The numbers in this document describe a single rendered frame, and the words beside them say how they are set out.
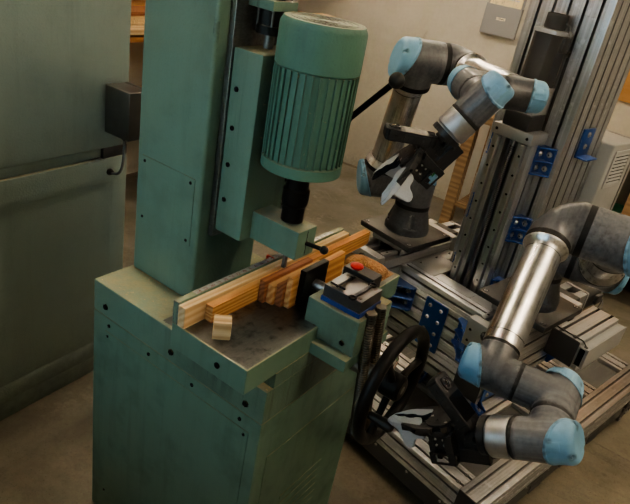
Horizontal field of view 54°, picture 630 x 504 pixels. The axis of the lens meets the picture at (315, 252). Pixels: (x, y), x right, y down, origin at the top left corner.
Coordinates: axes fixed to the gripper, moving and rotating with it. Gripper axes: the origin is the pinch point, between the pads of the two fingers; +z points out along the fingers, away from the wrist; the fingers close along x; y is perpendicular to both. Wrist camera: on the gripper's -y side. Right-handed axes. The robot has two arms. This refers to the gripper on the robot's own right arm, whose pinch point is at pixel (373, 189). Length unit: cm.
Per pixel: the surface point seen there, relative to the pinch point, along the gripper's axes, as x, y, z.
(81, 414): 45, 4, 139
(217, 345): -27.1, -8.6, 39.1
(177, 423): -13, 5, 72
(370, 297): -17.9, 10.5, 13.7
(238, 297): -13.8, -8.2, 34.6
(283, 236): -4.0, -7.9, 20.9
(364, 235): 26.0, 18.2, 15.8
